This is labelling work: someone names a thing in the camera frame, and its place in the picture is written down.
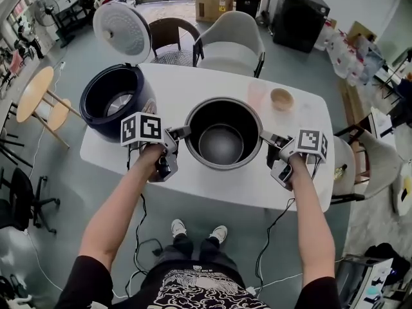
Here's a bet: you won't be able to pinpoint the person's right white shoe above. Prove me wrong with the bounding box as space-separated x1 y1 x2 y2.
209 225 229 244

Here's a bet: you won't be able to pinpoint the beige bowl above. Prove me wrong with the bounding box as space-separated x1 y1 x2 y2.
270 88 295 111

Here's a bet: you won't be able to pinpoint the large black cabinet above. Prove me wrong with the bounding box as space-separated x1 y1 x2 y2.
272 0 331 53

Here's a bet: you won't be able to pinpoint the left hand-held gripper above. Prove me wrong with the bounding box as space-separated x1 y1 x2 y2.
120 111 192 183

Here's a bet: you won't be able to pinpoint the yellow oil bottle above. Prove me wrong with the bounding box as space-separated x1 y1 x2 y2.
333 164 348 182

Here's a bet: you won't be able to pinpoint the cluster of clear water jugs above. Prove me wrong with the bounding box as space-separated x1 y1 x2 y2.
324 27 384 86

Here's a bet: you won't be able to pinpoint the black bin yellow lid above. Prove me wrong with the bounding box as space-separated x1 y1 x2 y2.
234 0 264 19

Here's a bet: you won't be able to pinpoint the person's black printed T-shirt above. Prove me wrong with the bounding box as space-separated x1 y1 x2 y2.
54 254 342 309

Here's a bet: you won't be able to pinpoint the white round cushion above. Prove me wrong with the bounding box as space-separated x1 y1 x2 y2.
392 169 412 217

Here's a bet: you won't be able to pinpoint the person's right forearm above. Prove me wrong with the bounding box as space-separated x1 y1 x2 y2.
291 178 336 286

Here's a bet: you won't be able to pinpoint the dark rice cooker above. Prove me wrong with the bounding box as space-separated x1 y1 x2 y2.
79 0 158 144

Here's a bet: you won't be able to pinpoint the person's black trousers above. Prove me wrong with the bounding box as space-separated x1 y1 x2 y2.
157 233 226 270

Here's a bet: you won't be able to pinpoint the person's left hand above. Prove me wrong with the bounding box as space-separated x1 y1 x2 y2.
138 142 167 180

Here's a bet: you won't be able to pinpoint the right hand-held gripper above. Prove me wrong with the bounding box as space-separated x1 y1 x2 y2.
259 129 328 188

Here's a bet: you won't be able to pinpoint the black pot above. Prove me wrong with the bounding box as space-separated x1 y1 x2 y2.
184 97 265 171

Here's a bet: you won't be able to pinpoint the white desk black legs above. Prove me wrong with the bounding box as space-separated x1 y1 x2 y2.
0 100 35 169

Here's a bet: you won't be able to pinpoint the grey upholstered chair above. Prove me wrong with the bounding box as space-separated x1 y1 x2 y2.
192 10 267 79
330 127 402 204

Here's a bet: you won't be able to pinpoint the small white low table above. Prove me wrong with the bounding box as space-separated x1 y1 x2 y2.
370 106 395 138

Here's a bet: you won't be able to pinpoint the pink plastic cup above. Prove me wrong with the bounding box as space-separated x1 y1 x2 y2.
247 81 268 108

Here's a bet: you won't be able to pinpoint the dark wicker chair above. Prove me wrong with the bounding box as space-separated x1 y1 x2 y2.
148 17 202 67

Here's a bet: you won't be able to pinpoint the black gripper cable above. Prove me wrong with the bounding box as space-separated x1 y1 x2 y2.
256 198 295 291
127 193 164 299

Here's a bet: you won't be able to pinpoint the person's right hand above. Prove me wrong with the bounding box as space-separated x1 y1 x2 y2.
288 153 313 192

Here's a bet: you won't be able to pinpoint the round wooden side table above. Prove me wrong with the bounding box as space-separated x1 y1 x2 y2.
15 66 83 149

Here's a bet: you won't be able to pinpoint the person's left forearm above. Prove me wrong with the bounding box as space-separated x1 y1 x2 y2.
79 165 158 272

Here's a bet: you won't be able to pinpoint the black bag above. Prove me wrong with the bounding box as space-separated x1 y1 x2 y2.
363 242 403 270

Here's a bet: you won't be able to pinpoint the black office chair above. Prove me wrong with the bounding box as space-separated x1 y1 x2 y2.
0 167 61 234

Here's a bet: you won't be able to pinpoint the black pedestal fan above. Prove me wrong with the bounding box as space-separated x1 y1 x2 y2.
33 0 77 48

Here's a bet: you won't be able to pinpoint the large cardboard box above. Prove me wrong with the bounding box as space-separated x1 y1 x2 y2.
195 0 235 23

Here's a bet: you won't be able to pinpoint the person's left white shoe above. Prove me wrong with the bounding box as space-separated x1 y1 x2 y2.
171 218 187 239

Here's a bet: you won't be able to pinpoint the person's white shoe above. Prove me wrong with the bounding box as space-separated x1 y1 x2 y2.
171 218 187 239
209 225 229 244

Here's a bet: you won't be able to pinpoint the black low shelf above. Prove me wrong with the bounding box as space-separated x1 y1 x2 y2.
56 6 88 41

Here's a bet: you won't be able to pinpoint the metal shelf trolley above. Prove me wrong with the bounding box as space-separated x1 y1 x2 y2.
334 252 412 309

